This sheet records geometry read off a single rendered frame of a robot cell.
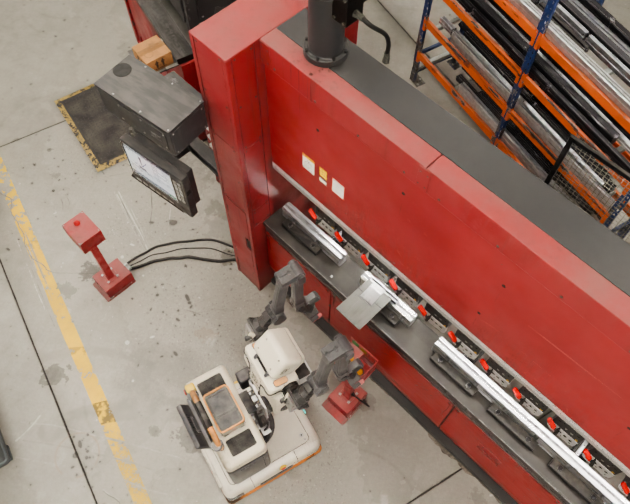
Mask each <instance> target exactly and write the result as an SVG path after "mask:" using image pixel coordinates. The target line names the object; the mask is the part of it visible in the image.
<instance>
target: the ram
mask: <svg viewBox="0 0 630 504"><path fill-rule="evenodd" d="M265 75H266V88H267V101H268V113H269V126H270V139H271V151H272V162H274V163H275V164H276V165H277V166H278V167H279V168H280V169H282V170H283V171H284V172H285V173H286V174H287V175H289V176H290V177H291V178H292V179H293V180H294V181H296V182H297V183H298V184H299V185H300V186H301V187H302V188H304V189H305V190H306V191H307V192H308V193H309V194H311V195H312V196H313V197H314V198H315V199H316V200H318V201H319V202H320V203H321V204H322V205H323V206H324V207H326V208H327V209H328V210H329V211H330V212H331V213H333V214H334V215H335V216H336V217H337V218H338V219H340V220H341V221H342V222H343V223H344V224H345V225H346V226H348V227H349V228H350V229H351V230H352V231H353V232H355V233H356V234H357V235H358V236H359V237H360V238H362V239H363V240H364V241H365V242H366V243H367V244H368V245H370V246H371V247H372V248H373V249H374V250H375V251H377V252H378V253H379V254H380V255H381V256H382V257H384V258H385V259H386V260H387V261H388V262H389V263H390V264H392V265H393V266H394V267H395V268H396V269H397V270H399V271H400V272H401V273H402V274H403V275H404V276H405V277H407V278H408V279H409V280H410V281H411V282H412V283H414V284H415V285H416V286H417V287H418V288H419V289H421V290H422V291H423V292H424V293H425V294H426V295H427V296H429V297H430V298H431V299H432V300H433V301H434V302H436V303H437V304H438V305H439V306H440V307H441V308H443V309H444V310H445V311H446V312H447V313H448V314H449V315H451V316H452V317H453V318H454V319H455V320H456V321H458V322H459V323H460V324H461V325H462V326H463V327H465V328H466V329H467V330H468V331H469V332H470V333H471V334H473V335H474V336H475V337H476V338H477V339H478V340H480V341H481V342H482V343H483V344H484V345H485V346H487V347H488V348H489V349H490V350H491V351H492V352H493V353H495V354H496V355H497V356H498V357H499V358H500V359H502V360H503V361H504V362H505V363H506V364H507V365H509V366H510V367H511V368H512V369H513V370H514V371H515V372H517V373H518V374H519V375H520V376H521V377H522V378H524V379H525V380H526V381H527V382H528V383H529V384H531V385H532V386H533V387H534V388H535V389H536V390H537V391H539V392H540V393H541V394H542V395H543V396H544V397H546V398H547V399H548V400H549V401H550V402H551V403H553V404H554V405H555V406H556V407H557V408H558V409H559V410H561V411H562V412H563V413H564V414H565V415H566V416H568V417H569V418H570V419H571V420H572V421H573V422H574V423H576V424H577V425H578V426H579V427H580V428H581V429H583V430H584V431H585V432H586V433H587V434H588V435H590V436H591V437H592V438H593V439H594V440H595V441H596V442H598V443H599V444H600V445H601V446H602V447H603V448H605V449H606V450H607V451H608V452H609V453H610V454H612V455H613V456H614V457H615V458H616V459H617V460H618V461H620V462H621V463H622V464H623V465H624V466H625V467H627V468H628V469H629V470H630V355H629V354H628V353H627V352H626V351H624V350H623V349H622V348H621V347H619V346H618V345H617V344H616V343H614V342H613V341H612V340H611V339H609V338H608V337H607V336H606V335H604V334H603V333H602V332H600V331H599V330H598V329H597V328H595V327H594V326H593V325H592V324H590V323H589V322H588V321H587V320H585V319H584V318H583V317H582V316H580V315H579V314H578V313H577V312H575V311H574V310H573V309H572V308H570V307H569V306H568V305H567V304H565V303H564V302H563V301H561V300H560V299H559V298H558V297H556V296H555V295H554V294H553V293H551V292H550V291H549V290H548V289H546V288H545V287H544V286H543V285H541V284H540V283H539V282H538V281H536V280H535V279H534V278H533V277H531V276H530V275H529V274H527V273H526V272H525V271H524V270H522V269H521V268H520V267H519V266H517V265H516V264H515V263H514V262H512V261H511V260H510V259H509V258H507V257H506V256H505V255H504V254H502V253H501V252H500V251H499V250H497V249H496V248H495V247H494V246H492V245H491V244H490V243H488V242H487V241H486V240H485V239H483V238H482V237H481V236H480V235H478V234H477V233H476V232H475V231H473V230H472V229H471V228H470V227H468V226H467V225H466V224H465V223H463V222H462V221H461V220H460V219H458V218H457V217H456V216H455V215H453V214H452V213H451V212H449V211H448V210H447V209H446V208H444V207H443V206H442V205H441V204H439V203H438V202H437V201H436V200H434V199H433V198H432V197H431V196H429V195H428V194H427V193H425V192H424V191H423V190H422V189H420V188H419V187H418V186H417V185H415V184H414V183H413V182H412V181H410V180H409V179H408V178H407V177H405V176H404V175H403V174H402V173H400V172H399V171H398V170H397V169H395V168H394V167H393V166H392V165H390V164H389V163H388V162H387V161H385V160H384V159H383V158H382V157H380V156H379V155H378V154H377V153H375V152H374V151H373V150H371V149H370V148H369V147H368V146H366V145H365V144H364V143H363V142H361V141H360V140H359V139H358V138H356V137H355V136H354V135H353V134H351V133H350V132H349V131H348V130H346V129H345V128H344V127H343V126H341V125H340V124H339V123H338V122H336V121H335V120H334V119H332V118H331V117H330V116H329V115H327V114H326V113H325V112H324V111H322V110H321V109H320V108H319V107H317V106H316V105H315V104H314V103H312V102H311V101H310V100H309V99H307V98H306V97H305V96H304V95H302V94H301V93H300V92H298V91H297V90H296V89H295V88H293V87H292V86H291V85H290V84H288V83H287V82H286V81H285V80H283V79H282V78H281V77H280V76H278V75H277V74H276V73H275V72H273V71H272V70H271V69H269V68H268V67H267V66H266V65H265ZM303 153H304V154H305V155H306V156H308V157H309V158H310V159H311V160H312V161H314V175H313V174H312V173H310V172H309V171H308V170H307V169H306V168H305V167H303ZM320 167H321V168H322V169H323V170H324V171H326V172H327V181H326V180H325V179H324V178H323V177H322V176H321V175H320ZM273 168H274V169H275V170H276V171H277V172H278V173H279V174H281V175H282V176H283V177H284V178H285V179H286V180H288V181H289V182H290V183H291V184H292V185H293V186H294V187H296V188H297V189H298V190H299V191H300V192H301V193H302V194H304V195H305V196H306V197H307V198H308V199H309V200H311V201H312V202H313V203H314V204H315V205H316V206H317V207H319V208H320V209H321V210H322V211H323V212H324V213H326V214H327V215H328V216H329V217H330V218H331V219H332V220H334V221H335V222H336V223H337V224H338V225H339V226H341V227H342V228H343V229H344V230H345V231H346V232H347V233H349V234H350V235H351V236H352V237H353V238H354V239H355V240H357V241H358V242H359V243H360V244H361V245H362V246H364V247H365V248H366V249H367V250H368V251H369V252H370V253H372V254H373V255H374V256H375V257H376V258H377V259H379V260H380V261H381V262H382V263H383V264H384V265H385V266H387V267H388V268H389V269H390V270H391V271H392V272H393V273H395V274H396V275H397V276H398V277H399V278H400V279H402V280H403V281H404V282H405V283H406V284H407V285H408V286H410V287H411V288H412V289H413V290H414V291H415V292H417V293H418V294H419V295H420V296H421V297H422V298H423V299H425V300H426V301H427V302H428V303H429V304H430V305H431V306H433V307H434V308H435V309H436V310H437V311H438V312H440V313H441V314H442V315H443V316H444V317H445V318H446V319H448V320H449V321H450V322H451V323H452V324H453V325H455V326H456V327H457V328H458V329H459V330H460V331H461V332H463V333H464V334H465V335H466V336H467V337H468V338H469V339H471V340H472V341H473V342H474V343H475V344H476V345H478V346H479V347H480V348H481V349H482V350H483V351H484V352H486V353H487V354H488V355H489V356H490V357H491V358H493V359H494V360H495V361H496V362H497V363H498V364H499V365H501V366H502V367H503V368H504V369H505V370H506V371H507V372H509V373H510V374H511V375H512V376H513V377H514V378H516V379H517V380H518V381H519V382H520V383H521V384H522V385H524V386H525V387H526V388H527V389H528V390H529V391H531V392H532V393H533V394H534V395H535V396H536V397H537V398H539V399H540V400H541V401H542V402H543V403H544V404H545V405H547V406H548V407H549V408H550V409H551V410H552V411H554V412H555V413H556V414H557V415H558V416H559V417H560V418H562V419H563V420H564V421H565V422H566V423H567V424H569V425H570V426H571V427H572V428H573V429H574V430H575V431H577V432H578V433H579V434H580V435H581V436H582V437H583V438H585V439H586V440H587V441H588V442H589V443H590V444H592V445H593V446H594V447H595V448H596V449H597V450H598V451H600V452H601V453H602V454H603V455H604V456H605V457H607V458H608V459H609V460H610V461H611V462H612V463H613V464H615V465H616V466H617V467H618V468H619V469H620V470H621V471H623V472H624V473H625V474H626V475H627V476H628V477H630V474H629V473H628V472H627V471H625V470H624V469H623V468H622V467H621V466H620V465H618V464H617V463H616V462H615V461H614V460H613V459H612V458H610V457H609V456H608V455H607V454H606V453H605V452H603V451H602V450H601V449H600V448H599V447H598V446H597V445H595V444H594V443H593V442H592V441H591V440H590V439H588V438H587V437H586V436H585V435H584V434H583V433H582V432H580V431H579V430H578V429H577V428H576V427H575V426H573V425H572V424H571V423H570V422H569V421H568V420H567V419H565V418H564V417H563V416H562V415H561V414H560V413H558V412H557V411H556V410H555V409H554V408H553V407H551V406H550V405H549V404H548V403H547V402H546V401H545V400H543V399H542V398H541V397H540V396H539V395H538V394H536V393H535V392H534V391H533V390H532V389H531V388H530V387H528V386H527V385H526V384H525V383H524V382H523V381H521V380H520V379H519V378H518V377H517V376H516V375H515V374H513V373H512V372H511V371H510V370H509V369H508V368H506V367H505V366H504V365H503V364H502V363H501V362H500V361H498V360H497V359H496V358H495V357H494V356H493V355H491V354H490V353H489V352H488V351H487V350H486V349H485V348H483V347H482V346H481V345H480V344H479V343H478V342H476V341H475V340H474V339H473V338H472V337H471V336H470V335H468V334H467V333H466V332H465V331H464V330H463V329H461V328H460V327H459V326H458V325H457V324H456V323H455V322H453V321H452V320H451V319H450V318H449V317H448V316H446V315H445V314H444V313H443V312H442V311H441V310H440V309H438V308H437V307H436V306H435V305H434V304H433V303H431V302H430V301H429V300H428V299H427V298H426V297H425V296H423V295H422V294H421V293H420V292H419V291H418V290H416V289H415V288H414V287H413V286H412V285H411V284H410V283H408V282H407V281H406V280H405V279H404V278H403V277H401V276H400V275H399V274H398V273H397V272H396V271H395V270H393V269H392V268H391V267H390V266H389V265H388V264H386V263H385V262H384V261H383V260H382V259H381V258H380V257H378V256H377V255H376V254H375V253H374V252H373V251H371V250H370V249H369V248H368V247H367V246H366V245H365V244H363V243H362V242H361V241H360V240H359V239H358V238H356V237H355V236H354V235H353V234H352V233H351V232H349V231H348V230H347V229H346V228H345V227H344V226H343V225H341V224H340V223H339V222H338V221H337V220H336V219H334V218H333V217H332V216H331V215H330V214H329V213H328V212H326V211H325V210H324V209H323V208H322V207H321V206H319V205H318V204H317V203H316V202H315V201H314V200H313V199H311V198H310V197H309V196H308V195H307V194H306V193H304V192H303V191H302V190H301V189H300V188H299V187H298V186H296V185H295V184H294V183H293V182H292V181H291V180H289V179H288V178H287V177H286V176H285V175H284V174H283V173H281V172H280V171H279V170H278V169H277V168H276V167H274V166H273ZM319 176H320V177H321V178H322V179H323V180H325V181H326V185H325V184H323V183H322V182H321V181H320V180H319ZM332 177H333V178H334V179H335V180H336V181H337V182H339V183H340V184H341V185H342V186H343V187H345V190H344V200H343V199H341V198H340V197H339V196H338V195H337V194H335V193H334V192H333V191H332Z"/></svg>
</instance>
